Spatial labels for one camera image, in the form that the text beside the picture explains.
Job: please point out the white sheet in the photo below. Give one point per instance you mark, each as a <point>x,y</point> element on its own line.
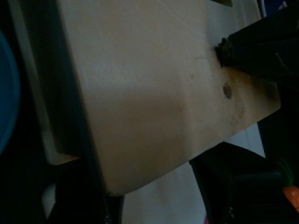
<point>167,201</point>

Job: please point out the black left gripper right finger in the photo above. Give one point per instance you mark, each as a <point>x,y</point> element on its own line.
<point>240,189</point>

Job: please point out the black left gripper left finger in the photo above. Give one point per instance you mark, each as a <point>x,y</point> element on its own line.
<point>83,198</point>

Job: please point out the light wooden drawer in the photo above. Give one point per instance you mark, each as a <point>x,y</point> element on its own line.
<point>155,96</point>

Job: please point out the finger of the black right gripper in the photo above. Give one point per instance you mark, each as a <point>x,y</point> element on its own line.
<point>248,55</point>

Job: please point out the orange toy carrot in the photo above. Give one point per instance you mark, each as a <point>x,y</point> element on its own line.
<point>291,197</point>

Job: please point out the blue bowl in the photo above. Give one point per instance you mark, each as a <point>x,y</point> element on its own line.
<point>7,93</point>

